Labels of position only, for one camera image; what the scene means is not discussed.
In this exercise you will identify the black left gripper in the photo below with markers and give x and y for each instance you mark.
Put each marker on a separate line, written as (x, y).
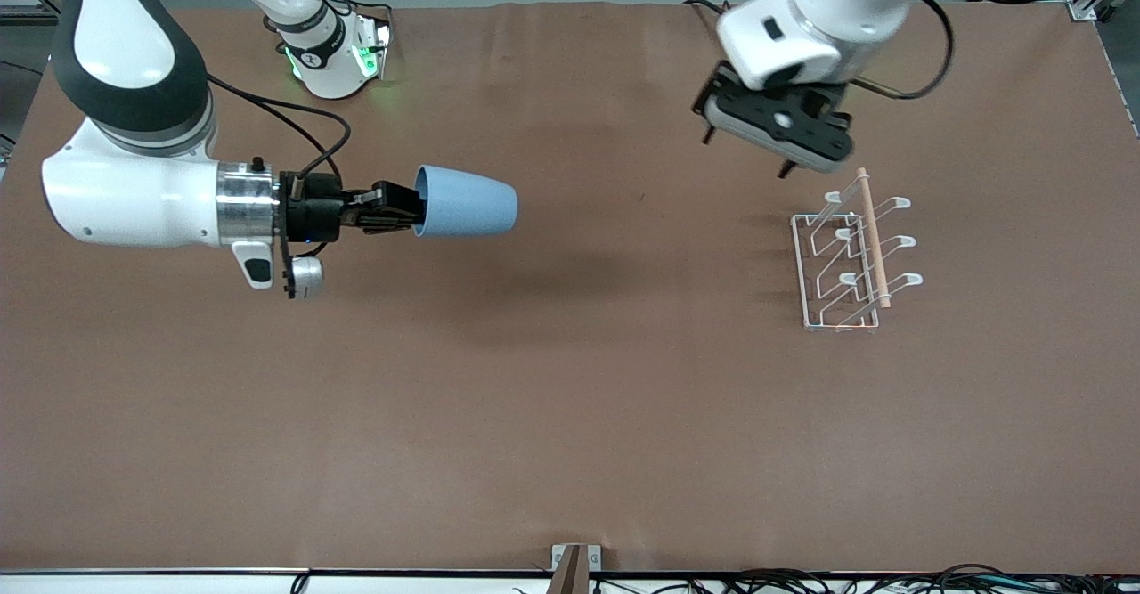
(720, 80)

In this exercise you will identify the right arm base connector plate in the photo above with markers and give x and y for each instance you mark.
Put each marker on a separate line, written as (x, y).
(378, 42)

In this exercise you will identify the blue plastic cup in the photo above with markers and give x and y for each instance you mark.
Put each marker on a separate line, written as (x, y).
(468, 202)

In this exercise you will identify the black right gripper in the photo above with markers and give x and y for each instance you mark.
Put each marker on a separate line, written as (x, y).
(318, 215)

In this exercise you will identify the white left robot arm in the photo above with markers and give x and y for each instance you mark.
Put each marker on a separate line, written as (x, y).
(784, 20)

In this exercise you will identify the brown table cloth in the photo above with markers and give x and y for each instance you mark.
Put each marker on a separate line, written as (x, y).
(534, 380)

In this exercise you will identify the metal bracket with brown post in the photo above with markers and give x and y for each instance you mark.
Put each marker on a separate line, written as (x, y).
(570, 569)

